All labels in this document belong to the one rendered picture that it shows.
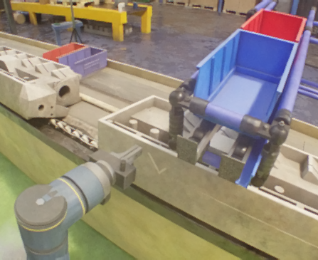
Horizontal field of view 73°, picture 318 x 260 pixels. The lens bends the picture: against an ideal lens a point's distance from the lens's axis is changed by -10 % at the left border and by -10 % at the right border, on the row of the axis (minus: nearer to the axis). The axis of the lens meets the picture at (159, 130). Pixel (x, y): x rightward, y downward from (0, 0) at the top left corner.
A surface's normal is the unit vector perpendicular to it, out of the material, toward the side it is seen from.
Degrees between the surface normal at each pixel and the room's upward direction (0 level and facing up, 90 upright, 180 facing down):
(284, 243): 80
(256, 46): 93
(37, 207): 12
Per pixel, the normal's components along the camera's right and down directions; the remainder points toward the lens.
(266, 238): -0.53, 0.36
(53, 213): 0.32, -0.76
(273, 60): -0.54, 0.54
